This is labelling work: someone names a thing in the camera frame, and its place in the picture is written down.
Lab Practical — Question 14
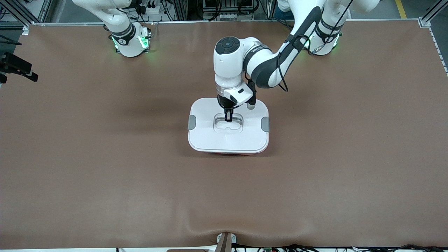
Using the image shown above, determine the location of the white box lid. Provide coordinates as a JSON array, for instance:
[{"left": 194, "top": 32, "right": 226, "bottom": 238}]
[{"left": 188, "top": 98, "right": 270, "bottom": 154}]

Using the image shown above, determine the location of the pink translucent plastic box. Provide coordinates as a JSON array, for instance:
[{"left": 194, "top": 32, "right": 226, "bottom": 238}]
[{"left": 205, "top": 150, "right": 256, "bottom": 155}]

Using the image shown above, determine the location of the brown table mat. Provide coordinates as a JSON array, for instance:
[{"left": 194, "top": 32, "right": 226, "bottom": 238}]
[{"left": 0, "top": 19, "right": 448, "bottom": 250}]

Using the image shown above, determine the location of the person in blue jeans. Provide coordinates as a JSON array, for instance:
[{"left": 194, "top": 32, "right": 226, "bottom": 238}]
[{"left": 273, "top": 0, "right": 295, "bottom": 20}]

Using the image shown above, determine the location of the white power strip with plugs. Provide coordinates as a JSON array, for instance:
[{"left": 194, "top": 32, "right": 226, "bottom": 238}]
[{"left": 141, "top": 2, "right": 162, "bottom": 15}]

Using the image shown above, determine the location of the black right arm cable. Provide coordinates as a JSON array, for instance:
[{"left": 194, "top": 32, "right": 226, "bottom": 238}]
[{"left": 0, "top": 35, "right": 22, "bottom": 46}]

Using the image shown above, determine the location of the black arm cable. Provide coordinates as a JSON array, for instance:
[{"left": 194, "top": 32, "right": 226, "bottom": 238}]
[
  {"left": 276, "top": 34, "right": 313, "bottom": 92},
  {"left": 0, "top": 35, "right": 22, "bottom": 46}
]

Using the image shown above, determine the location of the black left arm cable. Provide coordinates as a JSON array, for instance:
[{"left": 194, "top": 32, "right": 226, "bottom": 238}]
[{"left": 276, "top": 34, "right": 313, "bottom": 92}]

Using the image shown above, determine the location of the aluminium frame strut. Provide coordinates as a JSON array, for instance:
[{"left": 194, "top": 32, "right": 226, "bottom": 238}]
[{"left": 0, "top": 0, "right": 53, "bottom": 28}]

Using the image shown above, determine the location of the silver table edge rail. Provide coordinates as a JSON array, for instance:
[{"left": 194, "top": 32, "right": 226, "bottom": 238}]
[{"left": 23, "top": 18, "right": 432, "bottom": 29}]

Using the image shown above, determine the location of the aluminium camera mount profile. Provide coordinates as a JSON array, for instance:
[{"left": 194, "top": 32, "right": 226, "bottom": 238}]
[{"left": 215, "top": 232, "right": 237, "bottom": 252}]

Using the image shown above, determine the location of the aluminium frame corner post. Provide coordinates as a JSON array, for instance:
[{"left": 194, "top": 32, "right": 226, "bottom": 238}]
[{"left": 418, "top": 0, "right": 448, "bottom": 76}]

